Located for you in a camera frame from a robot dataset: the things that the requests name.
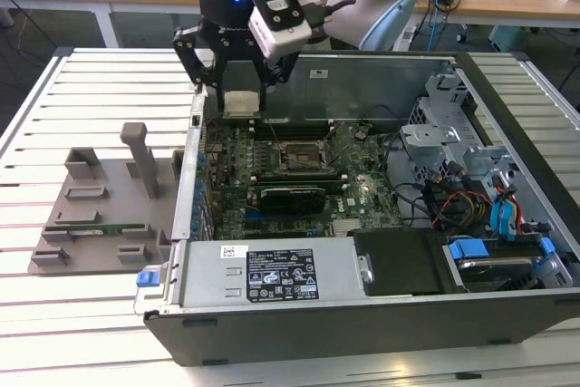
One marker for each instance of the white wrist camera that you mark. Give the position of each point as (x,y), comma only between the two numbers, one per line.
(281,38)

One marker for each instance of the black plastic shroud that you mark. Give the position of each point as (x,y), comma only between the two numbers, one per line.
(399,264)

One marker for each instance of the round coin battery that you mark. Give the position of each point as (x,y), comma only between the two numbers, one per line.
(360,133)

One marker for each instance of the black RAM slot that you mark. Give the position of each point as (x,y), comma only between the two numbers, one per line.
(294,130)
(294,177)
(294,173)
(294,135)
(294,125)
(294,121)
(335,182)
(337,186)

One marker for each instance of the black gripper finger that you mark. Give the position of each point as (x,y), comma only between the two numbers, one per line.
(281,70)
(195,56)

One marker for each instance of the black graphics card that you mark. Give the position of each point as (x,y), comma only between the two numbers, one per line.
(290,199)

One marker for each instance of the CPU socket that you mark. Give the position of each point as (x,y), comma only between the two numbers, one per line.
(299,161)

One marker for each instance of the grey parts rack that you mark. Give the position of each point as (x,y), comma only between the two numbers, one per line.
(113,206)

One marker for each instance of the white case label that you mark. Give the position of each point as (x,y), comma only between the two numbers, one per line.
(318,74)

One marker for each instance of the pale teal box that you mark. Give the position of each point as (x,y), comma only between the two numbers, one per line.
(512,38)

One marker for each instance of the green RAM stick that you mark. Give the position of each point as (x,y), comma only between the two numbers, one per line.
(113,226)

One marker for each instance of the hard disk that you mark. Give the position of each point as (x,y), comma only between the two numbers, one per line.
(498,274)

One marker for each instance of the silver power supply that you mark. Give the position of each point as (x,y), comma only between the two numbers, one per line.
(204,278)

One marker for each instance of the silver CPU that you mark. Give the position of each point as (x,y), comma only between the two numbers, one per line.
(240,101)

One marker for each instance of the silver chipset heatsink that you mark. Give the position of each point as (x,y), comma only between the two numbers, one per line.
(348,226)

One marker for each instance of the green motherboard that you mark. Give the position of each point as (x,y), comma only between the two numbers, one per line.
(371,165)

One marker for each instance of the silver drive cage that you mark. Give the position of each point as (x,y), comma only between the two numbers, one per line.
(430,138)

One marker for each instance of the blue disk carrier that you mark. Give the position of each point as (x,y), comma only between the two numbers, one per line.
(469,248)

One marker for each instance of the black and silver PC case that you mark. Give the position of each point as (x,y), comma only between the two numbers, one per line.
(317,332)

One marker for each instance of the blue case latch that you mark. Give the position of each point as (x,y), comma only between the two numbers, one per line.
(146,279)

